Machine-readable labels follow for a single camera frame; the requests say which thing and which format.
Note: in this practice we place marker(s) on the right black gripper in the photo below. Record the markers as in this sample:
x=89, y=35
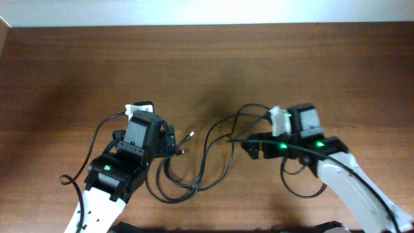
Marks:
x=253, y=146

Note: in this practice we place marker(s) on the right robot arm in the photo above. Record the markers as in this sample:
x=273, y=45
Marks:
x=297, y=134

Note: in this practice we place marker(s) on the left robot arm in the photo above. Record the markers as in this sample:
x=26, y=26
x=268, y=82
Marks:
x=120, y=170

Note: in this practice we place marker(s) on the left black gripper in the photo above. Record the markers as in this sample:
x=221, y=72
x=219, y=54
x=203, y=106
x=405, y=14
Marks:
x=164, y=145

